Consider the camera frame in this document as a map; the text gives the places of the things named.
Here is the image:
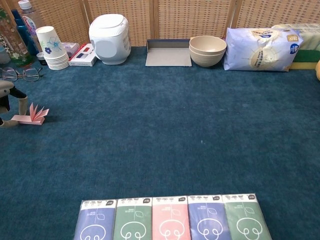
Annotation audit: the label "pink tissue packet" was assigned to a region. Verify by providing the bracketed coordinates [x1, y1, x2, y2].
[151, 195, 192, 240]

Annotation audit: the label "stacked floral paper cups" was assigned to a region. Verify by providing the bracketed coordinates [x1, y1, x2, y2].
[35, 25, 70, 71]

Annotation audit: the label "green tea bottle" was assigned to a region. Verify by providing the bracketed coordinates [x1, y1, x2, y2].
[0, 7, 35, 67]

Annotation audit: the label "teal carpet table cover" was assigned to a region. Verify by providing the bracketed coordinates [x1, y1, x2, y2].
[0, 46, 320, 240]

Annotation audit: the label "pale paper towel pack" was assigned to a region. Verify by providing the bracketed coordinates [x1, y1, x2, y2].
[271, 23, 320, 51]

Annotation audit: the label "pink sticky note pad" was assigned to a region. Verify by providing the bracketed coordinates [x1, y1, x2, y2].
[10, 114, 46, 126]

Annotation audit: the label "small purple container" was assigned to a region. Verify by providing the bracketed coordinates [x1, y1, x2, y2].
[60, 41, 81, 58]

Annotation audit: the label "white mini rice cooker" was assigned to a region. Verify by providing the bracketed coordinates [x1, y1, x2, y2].
[88, 13, 132, 66]

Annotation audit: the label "woven wooden folding screen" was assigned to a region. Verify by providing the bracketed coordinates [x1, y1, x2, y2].
[0, 0, 320, 48]

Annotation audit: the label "blue white tissue bag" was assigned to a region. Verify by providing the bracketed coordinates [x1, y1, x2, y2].
[223, 26, 305, 73]

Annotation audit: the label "red white blue carton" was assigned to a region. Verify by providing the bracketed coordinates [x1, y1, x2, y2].
[68, 42, 98, 68]

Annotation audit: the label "black frame eyeglasses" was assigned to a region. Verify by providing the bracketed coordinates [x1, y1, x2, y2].
[0, 66, 44, 83]

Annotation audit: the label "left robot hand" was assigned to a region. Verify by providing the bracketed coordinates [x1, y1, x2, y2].
[0, 79, 29, 129]

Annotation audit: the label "blue tissue packet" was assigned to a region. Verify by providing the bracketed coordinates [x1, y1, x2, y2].
[73, 199, 117, 240]
[187, 194, 232, 240]

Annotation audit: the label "green tissue packet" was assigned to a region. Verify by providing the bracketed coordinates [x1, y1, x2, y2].
[112, 197, 153, 240]
[221, 192, 273, 240]

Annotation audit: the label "clear water bottle pink label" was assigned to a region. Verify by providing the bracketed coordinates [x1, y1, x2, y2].
[17, 0, 45, 53]

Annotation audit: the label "green and yellow foam pad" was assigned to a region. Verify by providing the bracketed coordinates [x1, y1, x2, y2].
[289, 49, 320, 71]

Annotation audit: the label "grey cardboard box tray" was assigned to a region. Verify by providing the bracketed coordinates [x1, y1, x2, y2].
[145, 38, 193, 68]

